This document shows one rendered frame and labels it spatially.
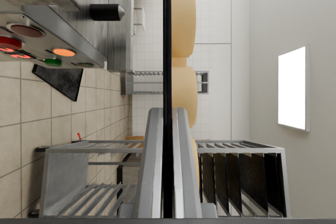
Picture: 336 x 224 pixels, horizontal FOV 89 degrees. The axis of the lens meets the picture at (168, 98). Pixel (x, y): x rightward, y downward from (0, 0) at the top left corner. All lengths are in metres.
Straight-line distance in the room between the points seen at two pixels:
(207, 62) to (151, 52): 1.42
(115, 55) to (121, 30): 0.07
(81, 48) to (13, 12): 0.12
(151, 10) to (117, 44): 4.32
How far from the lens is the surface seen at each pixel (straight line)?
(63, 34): 0.32
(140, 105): 4.31
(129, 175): 3.64
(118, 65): 0.46
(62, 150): 1.48
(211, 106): 4.39
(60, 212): 1.65
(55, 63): 0.42
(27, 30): 0.30
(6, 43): 0.34
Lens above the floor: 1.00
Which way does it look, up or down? level
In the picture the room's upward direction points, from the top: 90 degrees clockwise
